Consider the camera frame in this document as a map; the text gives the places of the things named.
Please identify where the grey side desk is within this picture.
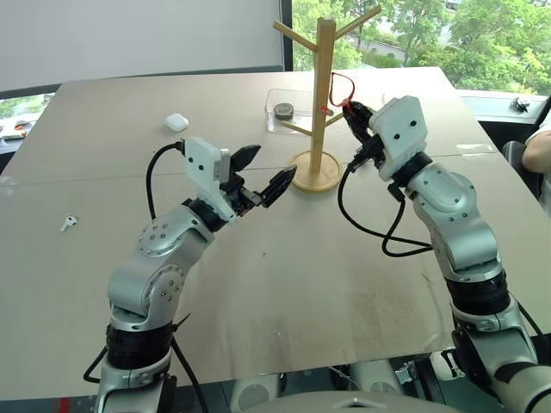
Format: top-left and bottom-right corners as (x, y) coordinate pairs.
(456, 89), (551, 126)

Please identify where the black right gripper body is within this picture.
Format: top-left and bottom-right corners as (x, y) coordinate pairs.
(352, 125), (390, 169)

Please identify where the wooden tree stand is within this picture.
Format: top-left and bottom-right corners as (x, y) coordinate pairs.
(272, 3), (383, 194)

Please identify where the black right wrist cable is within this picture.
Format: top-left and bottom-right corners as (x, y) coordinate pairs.
(337, 164), (434, 259)

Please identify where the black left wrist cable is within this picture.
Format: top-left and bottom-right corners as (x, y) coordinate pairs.
(145, 141), (186, 221)

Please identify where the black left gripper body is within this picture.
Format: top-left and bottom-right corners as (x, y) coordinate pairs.
(220, 170), (264, 215)

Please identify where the black window frame post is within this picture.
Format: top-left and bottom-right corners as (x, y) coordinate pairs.
(281, 0), (295, 73)

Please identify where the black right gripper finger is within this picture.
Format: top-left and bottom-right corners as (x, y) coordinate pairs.
(346, 99), (375, 122)
(341, 105), (373, 144)

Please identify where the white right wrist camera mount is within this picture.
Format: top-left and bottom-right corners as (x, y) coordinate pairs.
(368, 95), (430, 180)

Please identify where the white earbuds case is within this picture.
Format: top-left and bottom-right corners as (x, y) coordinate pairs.
(164, 112), (190, 132)

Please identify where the red keychain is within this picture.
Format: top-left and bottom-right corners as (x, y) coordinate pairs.
(329, 71), (359, 109)

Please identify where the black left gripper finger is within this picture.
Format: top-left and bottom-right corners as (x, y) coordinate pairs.
(259, 165), (299, 210)
(229, 145), (262, 176)

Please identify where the black office chair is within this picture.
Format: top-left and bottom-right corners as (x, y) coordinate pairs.
(500, 140), (544, 200)

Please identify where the silver robot torso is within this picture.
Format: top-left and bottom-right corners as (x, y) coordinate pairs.
(231, 359), (455, 413)

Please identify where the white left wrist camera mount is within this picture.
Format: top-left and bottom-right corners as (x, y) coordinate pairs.
(180, 137), (238, 225)

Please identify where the clear plastic container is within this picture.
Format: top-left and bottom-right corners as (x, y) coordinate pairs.
(263, 87), (336, 135)

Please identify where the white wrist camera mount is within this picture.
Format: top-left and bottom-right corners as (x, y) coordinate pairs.
(180, 137), (238, 225)
(368, 95), (430, 180)

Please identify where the white roller blind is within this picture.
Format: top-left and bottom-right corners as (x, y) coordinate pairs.
(0, 0), (286, 93)

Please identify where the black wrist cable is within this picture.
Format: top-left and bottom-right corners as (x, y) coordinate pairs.
(337, 164), (434, 259)
(145, 141), (186, 221)

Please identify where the person in white shirt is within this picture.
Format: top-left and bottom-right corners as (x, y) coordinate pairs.
(521, 127), (551, 203)

